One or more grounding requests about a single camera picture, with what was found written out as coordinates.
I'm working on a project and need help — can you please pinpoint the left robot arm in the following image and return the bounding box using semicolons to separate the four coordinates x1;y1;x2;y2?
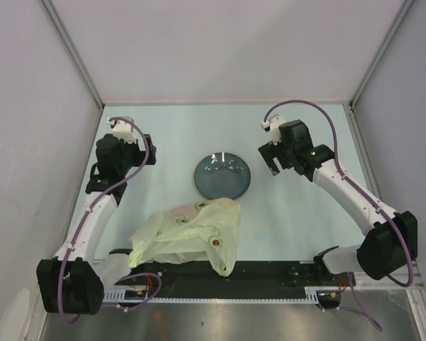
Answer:
36;134;156;315

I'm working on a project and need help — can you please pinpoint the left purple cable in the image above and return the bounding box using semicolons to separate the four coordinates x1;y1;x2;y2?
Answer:
58;117;151;325

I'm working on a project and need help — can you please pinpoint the blue ceramic plate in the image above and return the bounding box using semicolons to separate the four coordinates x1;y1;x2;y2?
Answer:
193;151;251;200

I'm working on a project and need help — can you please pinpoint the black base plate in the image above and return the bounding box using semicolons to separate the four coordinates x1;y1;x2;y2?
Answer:
116;261;355;306

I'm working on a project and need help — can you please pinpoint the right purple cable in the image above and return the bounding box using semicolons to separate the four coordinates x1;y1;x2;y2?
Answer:
263;99;415;288

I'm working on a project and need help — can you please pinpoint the purple cable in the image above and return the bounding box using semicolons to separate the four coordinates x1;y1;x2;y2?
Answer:
263;99;415;288
58;117;151;325

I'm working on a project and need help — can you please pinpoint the yellow-green plastic bag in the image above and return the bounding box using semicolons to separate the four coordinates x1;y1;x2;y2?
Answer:
129;197;241;276

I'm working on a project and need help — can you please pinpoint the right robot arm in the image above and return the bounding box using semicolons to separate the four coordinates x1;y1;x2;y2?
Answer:
258;115;417;285

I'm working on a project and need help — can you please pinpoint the white cable duct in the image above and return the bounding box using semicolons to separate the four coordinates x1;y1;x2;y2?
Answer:
103;288;342;305

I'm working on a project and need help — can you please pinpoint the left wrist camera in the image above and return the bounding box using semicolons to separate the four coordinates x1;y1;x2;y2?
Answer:
107;117;137;144

